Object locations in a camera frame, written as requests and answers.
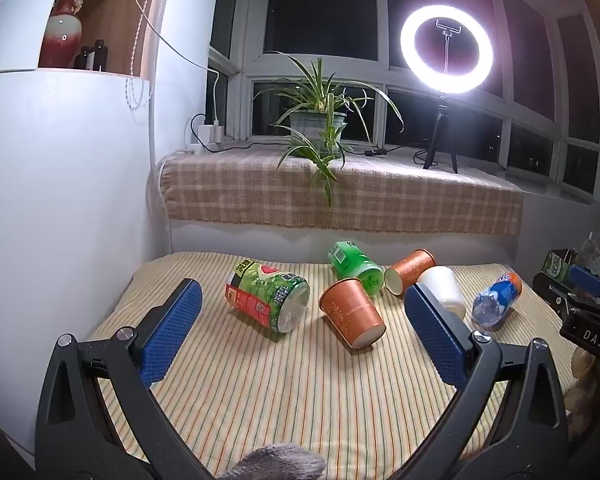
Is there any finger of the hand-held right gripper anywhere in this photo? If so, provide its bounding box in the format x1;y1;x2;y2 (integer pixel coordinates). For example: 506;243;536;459
534;265;600;317

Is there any white window frame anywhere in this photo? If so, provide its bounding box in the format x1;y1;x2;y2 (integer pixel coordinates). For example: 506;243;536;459
210;0;600;206

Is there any grey plant pot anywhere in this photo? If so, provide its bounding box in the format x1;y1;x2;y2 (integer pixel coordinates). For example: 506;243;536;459
289;110;348;153

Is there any white paper cup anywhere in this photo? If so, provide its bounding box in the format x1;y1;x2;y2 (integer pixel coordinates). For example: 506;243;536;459
416;266;467;321

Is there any spider plant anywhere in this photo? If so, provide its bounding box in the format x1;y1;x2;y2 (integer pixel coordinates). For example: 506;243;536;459
254;51;405;210

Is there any red white vase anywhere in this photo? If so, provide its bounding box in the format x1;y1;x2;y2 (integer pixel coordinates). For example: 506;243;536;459
38;0;97;69

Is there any ring light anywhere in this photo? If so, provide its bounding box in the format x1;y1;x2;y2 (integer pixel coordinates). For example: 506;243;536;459
400;6;495;95

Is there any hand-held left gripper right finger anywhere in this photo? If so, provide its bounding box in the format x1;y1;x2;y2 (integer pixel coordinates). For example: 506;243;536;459
390;282;571;480

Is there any beige lumpy object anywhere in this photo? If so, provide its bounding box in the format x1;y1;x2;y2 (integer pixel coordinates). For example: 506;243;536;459
564;347;600;428

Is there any checked beige cloth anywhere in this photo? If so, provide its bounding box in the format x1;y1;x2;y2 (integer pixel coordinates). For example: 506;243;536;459
159;150;525;236

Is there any orange paper cup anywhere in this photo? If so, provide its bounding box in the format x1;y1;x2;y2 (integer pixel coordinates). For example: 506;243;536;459
384;249;438;297
319;277;387;350

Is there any black tripod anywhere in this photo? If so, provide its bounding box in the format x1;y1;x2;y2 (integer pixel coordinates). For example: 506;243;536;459
422;92;459;175

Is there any white shelf cabinet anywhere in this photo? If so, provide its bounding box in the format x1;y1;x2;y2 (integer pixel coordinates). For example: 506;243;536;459
0;0;181;461

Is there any blue plastic bottle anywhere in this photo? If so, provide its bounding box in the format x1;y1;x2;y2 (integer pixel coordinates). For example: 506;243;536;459
472;270;523;332

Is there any green red noodle cup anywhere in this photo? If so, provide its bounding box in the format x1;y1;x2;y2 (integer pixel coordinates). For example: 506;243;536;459
224;258;312;335

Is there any green box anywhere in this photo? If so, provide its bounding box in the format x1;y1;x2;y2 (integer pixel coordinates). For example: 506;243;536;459
542;249;578;283

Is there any striped yellow mat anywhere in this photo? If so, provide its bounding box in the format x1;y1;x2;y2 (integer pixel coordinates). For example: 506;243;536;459
87;252;581;478

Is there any white thin cable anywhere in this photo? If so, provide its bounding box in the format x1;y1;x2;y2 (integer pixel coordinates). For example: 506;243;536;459
120;0;222;123

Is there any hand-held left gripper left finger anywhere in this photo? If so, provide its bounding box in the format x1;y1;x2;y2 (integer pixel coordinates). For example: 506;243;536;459
34;277;216;480

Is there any green plastic bottle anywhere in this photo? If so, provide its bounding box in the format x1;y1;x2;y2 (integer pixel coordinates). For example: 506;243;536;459
328;241;385;295

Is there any grey fuzzy cloth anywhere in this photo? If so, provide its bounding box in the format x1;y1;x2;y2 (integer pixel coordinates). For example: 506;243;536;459
215;442;328;480

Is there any white charger plug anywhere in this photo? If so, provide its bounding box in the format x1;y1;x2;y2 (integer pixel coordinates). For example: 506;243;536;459
197;120;224;145

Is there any white beaded cord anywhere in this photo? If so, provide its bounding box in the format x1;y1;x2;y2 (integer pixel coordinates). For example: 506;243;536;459
125;0;162;110

